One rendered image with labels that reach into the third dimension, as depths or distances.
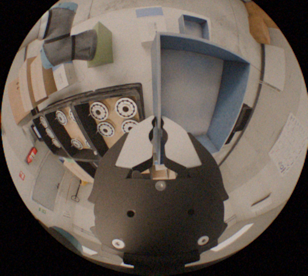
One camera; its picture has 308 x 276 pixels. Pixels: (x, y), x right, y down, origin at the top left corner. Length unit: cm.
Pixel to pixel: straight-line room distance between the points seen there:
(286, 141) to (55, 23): 314
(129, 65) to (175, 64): 39
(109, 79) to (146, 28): 33
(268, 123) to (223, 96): 270
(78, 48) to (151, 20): 32
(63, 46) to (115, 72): 32
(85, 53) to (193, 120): 45
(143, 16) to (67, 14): 31
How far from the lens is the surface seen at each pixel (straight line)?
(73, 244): 23
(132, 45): 55
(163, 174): 101
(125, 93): 31
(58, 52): 42
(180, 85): 17
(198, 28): 66
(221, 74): 22
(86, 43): 42
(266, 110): 290
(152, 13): 52
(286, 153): 288
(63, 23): 40
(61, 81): 67
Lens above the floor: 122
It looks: 57 degrees down
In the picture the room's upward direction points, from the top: 170 degrees clockwise
